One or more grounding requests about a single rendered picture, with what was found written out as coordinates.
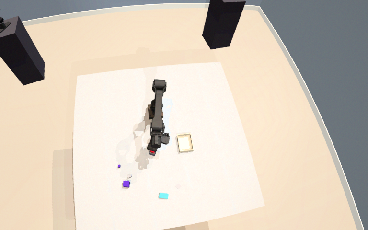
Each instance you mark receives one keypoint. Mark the small cyan rectangular block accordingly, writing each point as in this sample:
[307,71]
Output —
[164,195]

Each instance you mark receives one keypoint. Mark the violet cube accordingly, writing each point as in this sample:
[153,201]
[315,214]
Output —
[126,184]

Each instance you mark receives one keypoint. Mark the beige rectangular tray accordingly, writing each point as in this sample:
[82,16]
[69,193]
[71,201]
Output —
[185,143]

